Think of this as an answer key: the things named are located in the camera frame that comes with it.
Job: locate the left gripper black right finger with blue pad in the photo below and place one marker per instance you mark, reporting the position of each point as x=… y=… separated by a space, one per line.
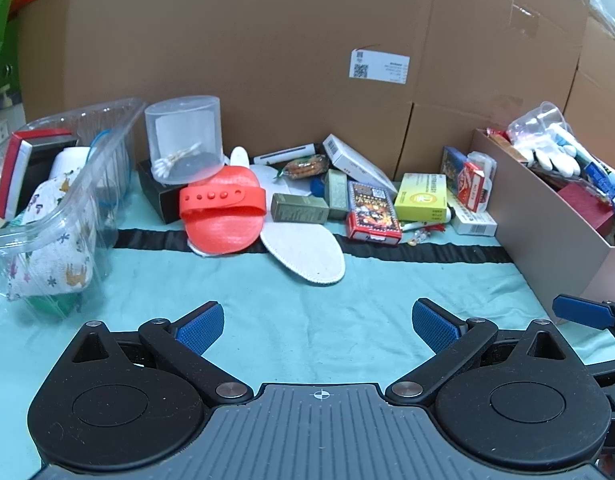
x=457 y=345

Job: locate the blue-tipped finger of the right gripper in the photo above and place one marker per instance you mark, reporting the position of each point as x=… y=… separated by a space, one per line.
x=598 y=315

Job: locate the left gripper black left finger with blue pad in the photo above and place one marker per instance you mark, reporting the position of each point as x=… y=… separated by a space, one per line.
x=178 y=348

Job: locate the orange silicone scrub brush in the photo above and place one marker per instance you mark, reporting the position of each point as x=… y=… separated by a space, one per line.
x=225 y=213

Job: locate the yellow green medicine box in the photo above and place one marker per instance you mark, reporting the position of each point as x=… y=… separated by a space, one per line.
x=422 y=198

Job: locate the olive green small box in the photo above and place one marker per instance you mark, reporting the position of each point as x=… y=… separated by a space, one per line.
x=299 y=209

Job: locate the pink storage bin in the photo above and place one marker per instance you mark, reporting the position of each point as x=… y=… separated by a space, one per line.
x=553 y=247

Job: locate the small bead charm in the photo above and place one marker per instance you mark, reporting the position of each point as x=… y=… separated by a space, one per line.
x=420 y=235

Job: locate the teal table cloth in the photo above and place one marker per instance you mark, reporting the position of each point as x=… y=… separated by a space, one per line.
x=278 y=327

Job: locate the long white yellow box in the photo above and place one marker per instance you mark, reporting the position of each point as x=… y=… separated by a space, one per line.
x=467 y=222

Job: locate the white green cream tube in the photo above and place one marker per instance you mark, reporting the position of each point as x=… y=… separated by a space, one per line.
x=411 y=226

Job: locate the black box under cylinder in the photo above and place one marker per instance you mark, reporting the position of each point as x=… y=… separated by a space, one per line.
x=163 y=198

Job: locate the red playing card box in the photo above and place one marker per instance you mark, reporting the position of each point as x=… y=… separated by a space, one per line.
x=372 y=217

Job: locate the patterned cloth bag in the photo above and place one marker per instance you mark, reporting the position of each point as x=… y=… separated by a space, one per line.
x=66 y=263

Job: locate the white shoe insole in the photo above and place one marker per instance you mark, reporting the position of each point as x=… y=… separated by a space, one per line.
x=308 y=250

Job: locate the red white cigarette box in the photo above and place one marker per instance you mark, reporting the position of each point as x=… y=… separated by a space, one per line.
x=470 y=187

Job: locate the white work gloves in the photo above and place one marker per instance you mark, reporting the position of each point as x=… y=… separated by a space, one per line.
x=549 y=150

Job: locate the blue picture box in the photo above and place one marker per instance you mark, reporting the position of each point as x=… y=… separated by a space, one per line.
x=452 y=165

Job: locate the clear plastic cup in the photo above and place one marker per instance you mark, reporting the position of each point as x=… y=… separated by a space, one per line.
x=541 y=120

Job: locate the white sock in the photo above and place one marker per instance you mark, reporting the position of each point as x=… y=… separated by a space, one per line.
x=239 y=157

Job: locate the clear plastic tray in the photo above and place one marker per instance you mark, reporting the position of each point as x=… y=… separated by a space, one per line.
x=105 y=156

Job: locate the white angled medicine box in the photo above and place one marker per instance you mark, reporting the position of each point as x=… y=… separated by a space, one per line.
x=355 y=165

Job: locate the clear cotton swab cylinder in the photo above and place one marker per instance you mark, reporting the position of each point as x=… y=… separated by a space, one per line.
x=185 y=139

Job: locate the packaged cookie snack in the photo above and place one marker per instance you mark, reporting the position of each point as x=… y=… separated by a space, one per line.
x=305 y=167

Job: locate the white green flat box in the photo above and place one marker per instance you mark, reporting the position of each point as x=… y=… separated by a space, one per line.
x=285 y=155

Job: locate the red white black box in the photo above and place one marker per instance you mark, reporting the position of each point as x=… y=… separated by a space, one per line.
x=27 y=163

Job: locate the large brown cardboard box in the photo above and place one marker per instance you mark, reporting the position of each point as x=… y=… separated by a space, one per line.
x=396 y=79

